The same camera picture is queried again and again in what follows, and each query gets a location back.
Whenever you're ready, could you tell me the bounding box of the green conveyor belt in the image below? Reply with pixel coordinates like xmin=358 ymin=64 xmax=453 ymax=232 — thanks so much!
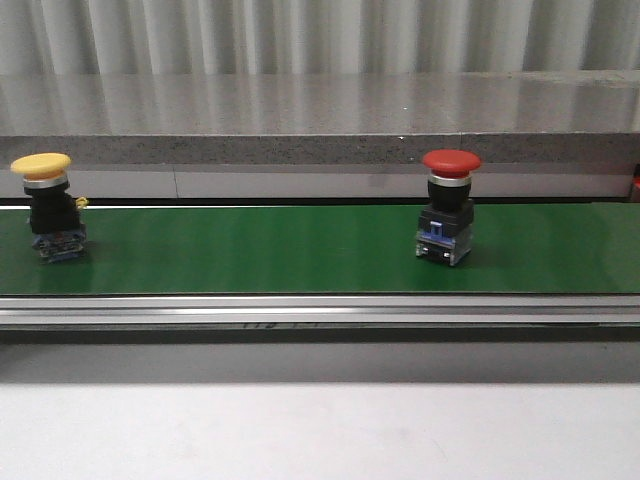
xmin=1 ymin=203 xmax=639 ymax=295

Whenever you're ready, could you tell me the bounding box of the grey speckled stone counter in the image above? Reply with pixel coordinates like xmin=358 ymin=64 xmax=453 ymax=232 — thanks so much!
xmin=1 ymin=71 xmax=639 ymax=201

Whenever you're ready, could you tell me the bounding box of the white pleated curtain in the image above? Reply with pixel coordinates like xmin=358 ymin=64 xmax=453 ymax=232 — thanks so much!
xmin=1 ymin=1 xmax=639 ymax=75

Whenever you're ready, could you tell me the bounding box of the aluminium conveyor side rail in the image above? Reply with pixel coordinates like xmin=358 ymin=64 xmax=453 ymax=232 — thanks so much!
xmin=1 ymin=294 xmax=639 ymax=331

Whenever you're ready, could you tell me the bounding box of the red object at right edge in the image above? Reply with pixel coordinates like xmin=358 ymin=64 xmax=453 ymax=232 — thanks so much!
xmin=629 ymin=164 xmax=640 ymax=203

